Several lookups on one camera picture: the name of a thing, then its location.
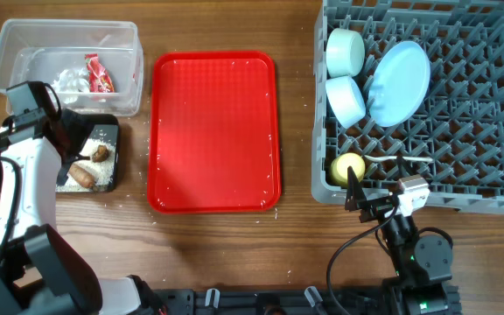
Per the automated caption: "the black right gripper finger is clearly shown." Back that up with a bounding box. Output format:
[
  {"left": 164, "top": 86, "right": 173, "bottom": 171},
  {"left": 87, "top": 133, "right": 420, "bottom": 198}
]
[
  {"left": 345, "top": 166, "right": 366, "bottom": 211},
  {"left": 396, "top": 156, "right": 415, "bottom": 179}
]

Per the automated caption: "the white plastic spoon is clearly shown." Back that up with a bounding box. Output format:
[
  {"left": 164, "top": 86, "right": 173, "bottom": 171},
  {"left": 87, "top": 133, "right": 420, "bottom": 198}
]
[{"left": 362, "top": 155, "right": 434, "bottom": 163}]

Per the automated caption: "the yellow plastic cup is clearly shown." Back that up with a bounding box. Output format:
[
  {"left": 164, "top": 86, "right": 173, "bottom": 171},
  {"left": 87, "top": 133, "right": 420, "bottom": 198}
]
[{"left": 330, "top": 153, "right": 366, "bottom": 187}]

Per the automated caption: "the brown food scrap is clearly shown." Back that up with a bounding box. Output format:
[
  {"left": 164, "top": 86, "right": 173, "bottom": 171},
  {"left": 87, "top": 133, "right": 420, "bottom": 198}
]
[{"left": 91, "top": 144, "right": 109, "bottom": 163}]

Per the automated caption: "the white tissue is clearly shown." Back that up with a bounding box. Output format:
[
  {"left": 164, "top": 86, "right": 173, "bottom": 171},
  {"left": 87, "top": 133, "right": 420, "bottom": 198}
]
[{"left": 51, "top": 68, "right": 90, "bottom": 104}]

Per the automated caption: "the pile of white rice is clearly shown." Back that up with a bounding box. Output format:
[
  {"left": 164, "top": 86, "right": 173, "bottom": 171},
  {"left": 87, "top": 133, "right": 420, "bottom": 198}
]
[{"left": 56, "top": 139, "right": 116, "bottom": 193}]

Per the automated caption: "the red snack wrapper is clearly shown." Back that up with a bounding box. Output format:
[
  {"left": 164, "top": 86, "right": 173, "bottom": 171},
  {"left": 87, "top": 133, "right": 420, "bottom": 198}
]
[{"left": 85, "top": 53, "right": 115, "bottom": 93}]

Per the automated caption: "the light blue plate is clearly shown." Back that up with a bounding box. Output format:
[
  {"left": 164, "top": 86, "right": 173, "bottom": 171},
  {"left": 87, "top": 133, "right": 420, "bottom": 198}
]
[{"left": 367, "top": 41, "right": 431, "bottom": 127}]

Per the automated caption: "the light blue small bowl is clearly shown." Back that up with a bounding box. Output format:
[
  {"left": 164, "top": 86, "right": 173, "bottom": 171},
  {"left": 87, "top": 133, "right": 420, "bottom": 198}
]
[{"left": 325, "top": 76, "right": 366, "bottom": 129}]

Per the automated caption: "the green bowl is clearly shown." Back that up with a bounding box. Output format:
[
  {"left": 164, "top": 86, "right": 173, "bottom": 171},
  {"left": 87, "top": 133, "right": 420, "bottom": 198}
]
[{"left": 326, "top": 29, "right": 365, "bottom": 78}]

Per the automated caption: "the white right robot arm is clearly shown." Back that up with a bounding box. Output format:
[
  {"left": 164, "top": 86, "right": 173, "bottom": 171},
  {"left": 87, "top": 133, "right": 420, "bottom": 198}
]
[{"left": 345, "top": 157, "right": 462, "bottom": 314}]

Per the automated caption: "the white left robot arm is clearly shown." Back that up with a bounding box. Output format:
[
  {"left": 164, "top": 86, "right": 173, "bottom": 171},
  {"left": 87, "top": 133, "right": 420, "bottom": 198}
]
[{"left": 0, "top": 81, "right": 169, "bottom": 314}]

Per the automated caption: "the clear plastic waste bin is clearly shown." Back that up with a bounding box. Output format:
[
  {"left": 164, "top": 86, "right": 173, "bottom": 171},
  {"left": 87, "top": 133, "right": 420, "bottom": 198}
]
[{"left": 0, "top": 19, "right": 144, "bottom": 116}]

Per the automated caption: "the black plastic tray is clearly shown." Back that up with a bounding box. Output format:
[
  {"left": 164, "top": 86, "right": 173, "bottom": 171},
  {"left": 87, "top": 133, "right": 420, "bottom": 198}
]
[{"left": 58, "top": 114, "right": 121, "bottom": 193}]

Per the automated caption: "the red serving tray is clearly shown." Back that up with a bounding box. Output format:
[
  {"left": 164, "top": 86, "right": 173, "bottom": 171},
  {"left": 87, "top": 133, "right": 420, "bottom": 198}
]
[{"left": 147, "top": 51, "right": 282, "bottom": 214}]

